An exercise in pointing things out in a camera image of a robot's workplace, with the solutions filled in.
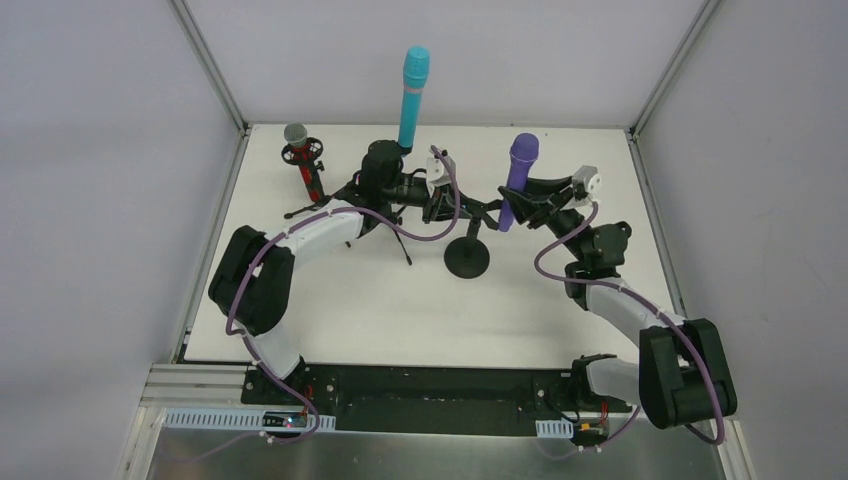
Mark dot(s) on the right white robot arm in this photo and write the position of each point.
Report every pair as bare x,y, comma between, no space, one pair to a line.
681,376

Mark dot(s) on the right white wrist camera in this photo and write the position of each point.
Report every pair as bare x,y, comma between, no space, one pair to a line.
585,183

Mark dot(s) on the black round-base mic stand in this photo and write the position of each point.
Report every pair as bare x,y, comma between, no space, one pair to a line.
467,257

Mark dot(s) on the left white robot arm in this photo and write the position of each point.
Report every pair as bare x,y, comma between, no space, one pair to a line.
252,282

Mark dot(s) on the teal toy microphone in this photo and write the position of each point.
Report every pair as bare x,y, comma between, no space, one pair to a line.
415,74

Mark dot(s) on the black tripod shock-mount stand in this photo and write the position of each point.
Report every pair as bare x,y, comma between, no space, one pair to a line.
313,206

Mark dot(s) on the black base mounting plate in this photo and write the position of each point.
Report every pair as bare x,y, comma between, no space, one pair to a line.
430,400

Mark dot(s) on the red glitter microphone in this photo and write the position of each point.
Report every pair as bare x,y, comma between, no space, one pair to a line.
304,151

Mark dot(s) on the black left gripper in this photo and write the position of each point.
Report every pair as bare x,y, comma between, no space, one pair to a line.
436,203

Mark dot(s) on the purple toy microphone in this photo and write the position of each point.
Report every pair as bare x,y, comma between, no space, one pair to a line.
523,152

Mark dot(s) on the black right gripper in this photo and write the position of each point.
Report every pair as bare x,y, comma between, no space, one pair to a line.
542,206

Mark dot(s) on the black tripod clip stand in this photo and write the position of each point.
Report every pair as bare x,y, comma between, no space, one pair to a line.
378,181

